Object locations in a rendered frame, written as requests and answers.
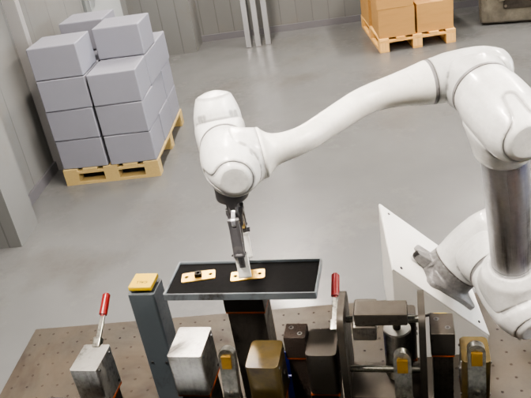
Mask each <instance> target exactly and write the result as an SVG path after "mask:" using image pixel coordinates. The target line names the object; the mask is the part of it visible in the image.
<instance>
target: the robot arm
mask: <svg viewBox="0 0 531 398"><path fill-rule="evenodd" d="M438 103H448V104H449V105H450V106H451V107H453V108H454V109H455V110H457V111H458V113H459V115H460V116H461V119H462V125H463V126H464V129H465V132H466V134H467V137H468V139H469V143H470V145H471V148H472V151H473V155H474V156H475V157H476V159H477V160H478V161H479V162H480V163H481V170H482V179H483V187H484V202H485V208H484V209H482V210H480V211H478V212H476V213H474V214H472V215H471V216H469V217H468V218H467V219H466V220H464V221H463V222H462V223H460V224H459V225H458V226H457V227H456V228H454V229H453V230H452V231H451V232H450V233H449V234H448V235H447V236H446V237H445V238H444V240H443V241H442V242H441V243H440V244H439V245H438V246H437V247H436V248H435V249H433V250H432V251H431V252H430V251H428V250H426V249H424V248H423V247H422V246H420V245H416V246H415V247H414V250H415V252H414V253H413V255H412V256H413V258H414V259H415V260H416V261H417V262H418V263H419V264H420V265H421V266H422V267H423V269H424V272H425V275H426V277H427V282H428V284H429V285H430V286H431V287H433V288H434V289H437V290H439V291H441V292H442V293H444V294H446V295H448V296H450V297H451V298H452V299H454V300H456V301H457V302H459V303H461V304H462V305H463V306H465V307H466V308H467V309H469V310H472V309H473V308H474V307H475V305H474V303H473V301H472V299H471V298H470V296H469V291H470V290H471V289H472V288H473V287H474V288H475V290H476V293H477V294H478V296H479V298H480V300H481V302H482V303H483V305H484V307H485V309H486V310H487V311H488V313H489V314H490V316H491V318H492V319H493V320H494V322H495V323H496V324H497V325H498V326H499V327H500V328H501V329H502V330H503V331H505V332H507V333H508V334H510V335H511V336H513V337H515V338H518V339H523V340H531V171H530V160H531V88H530V87H529V86H528V85H527V84H526V83H525V82H524V81H523V80H522V79H521V78H520V77H519V76H518V75H517V74H515V73H514V63H513V59H512V57H511V56H510V55H509V54H508V53H507V51H505V50H504V49H502V48H499V47H489V46H475V47H466V48H462V49H458V50H454V51H448V52H445V53H441V54H438V55H436V56H434V57H431V58H428V59H425V60H423V61H420V62H418V63H416V64H414V65H412V66H409V67H407V68H405V69H402V70H400V71H398V72H396V73H393V74H390V75H389V76H386V77H383V78H381V79H378V80H377V81H373V82H371V83H369V84H366V85H364V86H362V87H360V88H358V89H356V90H354V91H352V92H350V93H349V94H348V95H346V96H344V97H342V98H341V99H339V100H338V101H337V102H335V103H333V104H332V105H330V106H329V107H327V108H326V109H325V110H324V111H322V112H320V113H319V114H317V115H315V116H314V117H313V118H311V119H310V120H308V121H307V122H305V123H304V124H302V125H300V126H298V127H296V128H294V129H292V130H288V131H284V132H280V133H267V132H264V131H262V130H260V129H259V128H258V127H245V123H244V121H243V119H242V115H241V112H240V109H239V106H238V104H237V102H236V101H235V98H234V97H233V95H232V94H231V93H230V92H226V91H221V90H214V91H210V92H206V93H204V94H202V95H200V96H199V97H198V98H197V99H196V100H195V104H194V133H195V137H196V142H197V145H198V150H199V152H200V162H201V168H202V170H203V173H204V175H205V177H206V179H207V181H208V182H209V184H210V185H211V187H212V188H214V191H215V195H216V199H217V201H218V202H219V203H221V204H222V205H226V207H227V208H226V209H225V212H226V216H227V217H228V220H227V222H228V227H229V231H230V236H231V241H232V249H233V253H232V257H234V258H235V262H236V266H237V270H238V274H239V278H240V279H241V278H248V277H252V275H251V270H250V263H249V257H253V254H252V250H251V246H250V238H249V233H248V232H247V231H250V227H247V220H246V216H245V212H244V207H243V201H244V200H246V199H247V197H248V195H249V192H250V191H252V190H253V189H254V188H255V187H256V186H257V184H259V183H260V182H261V181H262V180H264V179H266V178H268V177H270V175H271V173H272V172H273V170H274V169H275V167H277V166H278V165H280V164H282V163H284V162H286V161H289V160H292V159H294V158H296V157H298V156H301V155H303V154H305V153H307V152H309V151H310V150H312V149H314V148H316V147H318V146H319V145H321V144H322V143H324V142H325V141H328V140H329V139H330V138H331V137H333V136H335V135H337V134H338V133H340V132H341V131H342V130H345V129H346V128H348V127H349V126H350V125H352V124H353V123H355V122H357V121H359V120H360V119H362V118H364V117H365V116H367V115H369V114H371V113H374V112H376V111H380V110H384V109H388V108H393V107H409V106H423V105H433V104H438Z"/></svg>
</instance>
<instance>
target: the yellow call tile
mask: <svg viewBox="0 0 531 398"><path fill-rule="evenodd" d="M157 279H158V273H138V274H136V275H135V277H134V278H133V280H132V281H131V283H130V286H129V287H128V289H129V291H151V290H152V289H153V286H154V284H155V282H156V280H157Z"/></svg>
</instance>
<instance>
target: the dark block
mask: <svg viewBox="0 0 531 398"><path fill-rule="evenodd" d="M429 325H430V341H431V357H432V365H433V390H434V398H454V357H455V330H454V318H453V314H452V313H441V314H429Z"/></svg>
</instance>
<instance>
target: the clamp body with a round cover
mask: <svg viewBox="0 0 531 398"><path fill-rule="evenodd" d="M245 368H246V370H247V376H248V381H249V385H250V391H251V395H252V397H251V398H289V394H288V388H289V383H290V379H289V376H288V369H287V364H286V360H285V355H284V346H283V342H282V341H281V340H254V341H253V342H252V343H251V346H250V350H249V354H248V356H247V361H246V367H245Z"/></svg>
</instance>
